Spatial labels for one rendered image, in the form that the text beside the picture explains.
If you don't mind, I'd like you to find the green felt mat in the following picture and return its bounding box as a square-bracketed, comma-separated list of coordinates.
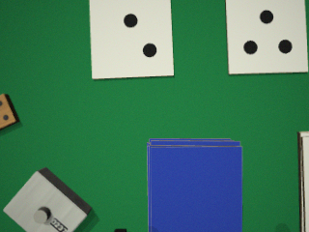
[0, 0, 309, 232]

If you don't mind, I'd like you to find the white playing card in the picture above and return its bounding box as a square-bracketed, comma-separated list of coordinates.
[89, 0, 174, 79]
[300, 136, 309, 232]
[225, 0, 308, 74]

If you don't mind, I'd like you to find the grey box with round button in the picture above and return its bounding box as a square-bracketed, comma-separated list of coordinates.
[3, 167, 92, 232]

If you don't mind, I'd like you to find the small brown wooden block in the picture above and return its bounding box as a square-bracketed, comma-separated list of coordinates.
[0, 94, 19, 130]

